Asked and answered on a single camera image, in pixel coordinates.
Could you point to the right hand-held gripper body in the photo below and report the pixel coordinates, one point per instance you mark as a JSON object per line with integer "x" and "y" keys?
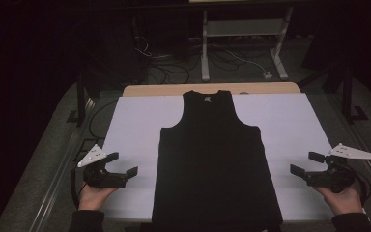
{"x": 335, "y": 177}

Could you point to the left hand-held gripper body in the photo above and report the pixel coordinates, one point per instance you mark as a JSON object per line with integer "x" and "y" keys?
{"x": 101, "y": 179}

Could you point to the black tank top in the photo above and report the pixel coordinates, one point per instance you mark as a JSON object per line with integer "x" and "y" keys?
{"x": 211, "y": 161}

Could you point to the person's left hand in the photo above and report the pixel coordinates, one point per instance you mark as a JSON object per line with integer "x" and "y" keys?
{"x": 91, "y": 198}

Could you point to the person's right hand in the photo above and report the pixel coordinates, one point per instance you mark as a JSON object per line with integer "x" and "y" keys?
{"x": 346, "y": 203}

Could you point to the white board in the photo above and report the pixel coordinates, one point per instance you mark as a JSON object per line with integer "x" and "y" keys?
{"x": 290, "y": 129}

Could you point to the black metal stand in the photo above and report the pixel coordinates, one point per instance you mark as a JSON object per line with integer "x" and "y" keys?
{"x": 81, "y": 103}
{"x": 347, "y": 96}

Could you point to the small round table grommet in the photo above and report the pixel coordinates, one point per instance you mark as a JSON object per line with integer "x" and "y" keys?
{"x": 243, "y": 93}

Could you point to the grey metal desk frame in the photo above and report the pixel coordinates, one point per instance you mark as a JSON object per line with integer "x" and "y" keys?
{"x": 205, "y": 58}

